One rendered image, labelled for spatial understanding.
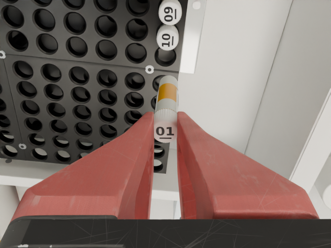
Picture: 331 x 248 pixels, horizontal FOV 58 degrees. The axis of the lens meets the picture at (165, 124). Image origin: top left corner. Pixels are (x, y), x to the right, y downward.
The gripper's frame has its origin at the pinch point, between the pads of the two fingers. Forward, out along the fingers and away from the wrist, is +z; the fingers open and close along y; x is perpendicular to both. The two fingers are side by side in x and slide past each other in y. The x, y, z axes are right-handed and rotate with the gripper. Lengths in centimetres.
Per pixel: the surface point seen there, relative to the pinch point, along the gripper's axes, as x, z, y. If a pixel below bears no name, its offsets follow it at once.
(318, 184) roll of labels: 22.1, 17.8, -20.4
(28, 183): 11.7, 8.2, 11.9
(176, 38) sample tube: -1.9, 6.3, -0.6
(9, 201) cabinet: 31.2, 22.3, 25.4
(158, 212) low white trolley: 31.7, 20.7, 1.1
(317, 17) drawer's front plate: -2.2, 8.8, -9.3
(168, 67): 0.4, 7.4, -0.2
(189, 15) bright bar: -1.3, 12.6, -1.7
